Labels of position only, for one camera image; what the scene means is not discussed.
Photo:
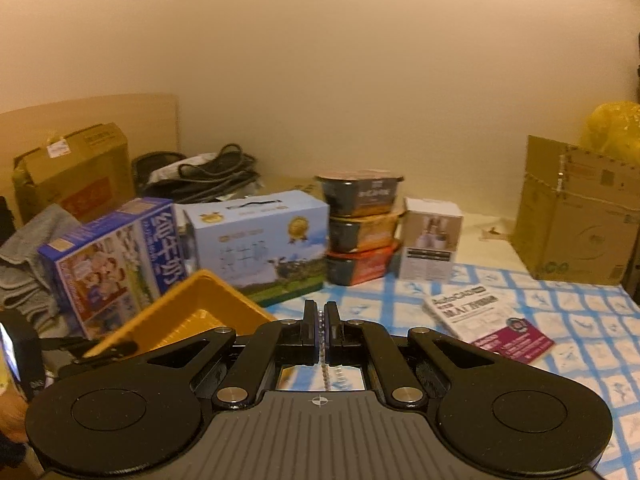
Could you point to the blue checkered tablecloth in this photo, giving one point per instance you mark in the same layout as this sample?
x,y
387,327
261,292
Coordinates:
x,y
575,320

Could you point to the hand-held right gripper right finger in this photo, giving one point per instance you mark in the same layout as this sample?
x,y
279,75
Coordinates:
x,y
331,332

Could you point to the yellow plastic tray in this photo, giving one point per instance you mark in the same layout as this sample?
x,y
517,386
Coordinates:
x,y
200,305

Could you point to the black bag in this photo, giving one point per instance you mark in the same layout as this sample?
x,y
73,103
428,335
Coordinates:
x,y
4,215

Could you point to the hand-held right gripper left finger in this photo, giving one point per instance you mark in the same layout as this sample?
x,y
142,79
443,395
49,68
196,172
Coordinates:
x,y
310,332

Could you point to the brown cardboard box red print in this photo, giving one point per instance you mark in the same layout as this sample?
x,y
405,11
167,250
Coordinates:
x,y
90,170

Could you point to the large brown cardboard box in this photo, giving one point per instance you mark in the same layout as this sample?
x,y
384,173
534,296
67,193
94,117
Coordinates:
x,y
575,225

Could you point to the yellow plastic bag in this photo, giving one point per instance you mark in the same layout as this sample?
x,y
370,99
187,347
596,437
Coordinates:
x,y
615,130

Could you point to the red instant noodle bowl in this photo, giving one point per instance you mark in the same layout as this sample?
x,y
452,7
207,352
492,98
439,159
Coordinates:
x,y
360,267

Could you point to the white and purple book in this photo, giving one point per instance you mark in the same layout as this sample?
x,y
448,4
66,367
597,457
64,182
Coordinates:
x,y
480,320

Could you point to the black instant noodle bowl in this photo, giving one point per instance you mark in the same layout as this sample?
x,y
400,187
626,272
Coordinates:
x,y
357,192

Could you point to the light blue milk carton box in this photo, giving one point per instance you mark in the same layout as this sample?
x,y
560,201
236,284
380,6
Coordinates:
x,y
250,240

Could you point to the small white product box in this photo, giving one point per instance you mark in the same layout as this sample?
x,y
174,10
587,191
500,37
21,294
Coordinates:
x,y
430,245

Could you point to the orange instant noodle bowl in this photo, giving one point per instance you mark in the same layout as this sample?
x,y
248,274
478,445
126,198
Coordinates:
x,y
365,234

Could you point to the grey cloth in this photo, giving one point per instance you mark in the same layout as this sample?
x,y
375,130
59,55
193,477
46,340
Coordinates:
x,y
25,270

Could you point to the dark blue milk carton box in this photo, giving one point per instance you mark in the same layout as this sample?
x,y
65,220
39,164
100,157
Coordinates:
x,y
110,265

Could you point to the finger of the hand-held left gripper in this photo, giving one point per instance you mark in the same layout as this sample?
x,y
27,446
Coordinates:
x,y
100,346
72,370

